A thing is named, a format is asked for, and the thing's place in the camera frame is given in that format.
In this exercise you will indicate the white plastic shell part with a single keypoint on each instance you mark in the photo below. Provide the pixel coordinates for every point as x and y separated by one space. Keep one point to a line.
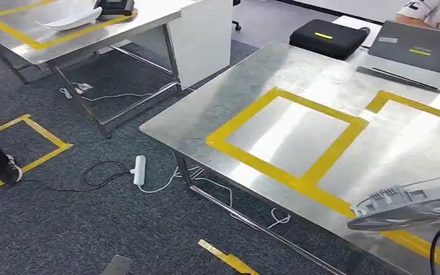
72 22

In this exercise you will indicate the black zip case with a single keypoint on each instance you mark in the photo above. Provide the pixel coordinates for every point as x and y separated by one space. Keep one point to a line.
326 41

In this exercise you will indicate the steel table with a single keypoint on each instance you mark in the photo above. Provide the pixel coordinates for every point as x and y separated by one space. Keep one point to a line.
91 38

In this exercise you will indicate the white cabinet panel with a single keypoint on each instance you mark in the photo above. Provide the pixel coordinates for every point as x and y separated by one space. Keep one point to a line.
201 45

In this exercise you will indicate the grey laptop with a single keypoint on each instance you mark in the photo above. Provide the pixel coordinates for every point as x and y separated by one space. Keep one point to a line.
413 49

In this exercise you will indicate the white power strip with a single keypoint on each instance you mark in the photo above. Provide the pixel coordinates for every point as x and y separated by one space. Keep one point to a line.
140 171
82 88

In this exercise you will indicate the yellow floor tape strip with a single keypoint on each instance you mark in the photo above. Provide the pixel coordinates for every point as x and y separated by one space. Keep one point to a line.
227 259

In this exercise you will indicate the black device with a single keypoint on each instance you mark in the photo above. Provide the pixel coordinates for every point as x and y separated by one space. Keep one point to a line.
115 7

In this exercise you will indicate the silver wheel hubcap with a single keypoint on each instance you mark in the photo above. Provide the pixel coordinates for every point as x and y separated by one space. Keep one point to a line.
402 212

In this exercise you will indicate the yellow floor tape frame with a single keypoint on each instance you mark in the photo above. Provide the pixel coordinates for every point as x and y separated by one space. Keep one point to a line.
49 136

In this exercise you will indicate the black chair caster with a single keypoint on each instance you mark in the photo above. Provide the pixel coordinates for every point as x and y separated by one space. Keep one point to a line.
237 26

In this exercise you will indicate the person's leg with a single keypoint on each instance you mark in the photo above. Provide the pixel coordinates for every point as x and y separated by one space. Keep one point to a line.
7 171

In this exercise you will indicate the steel workbench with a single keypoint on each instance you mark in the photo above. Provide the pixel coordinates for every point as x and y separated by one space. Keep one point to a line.
242 98

